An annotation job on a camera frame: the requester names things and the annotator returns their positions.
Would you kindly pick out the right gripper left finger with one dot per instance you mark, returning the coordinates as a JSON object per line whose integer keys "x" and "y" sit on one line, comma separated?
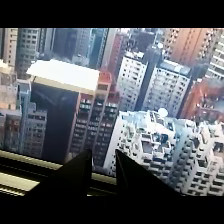
{"x": 74, "y": 180}

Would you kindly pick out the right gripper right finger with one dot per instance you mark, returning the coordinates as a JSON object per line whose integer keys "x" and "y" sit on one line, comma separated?
{"x": 136, "y": 181}

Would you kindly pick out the silver frame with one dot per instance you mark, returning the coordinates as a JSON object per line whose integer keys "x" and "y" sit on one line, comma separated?
{"x": 15, "y": 181}

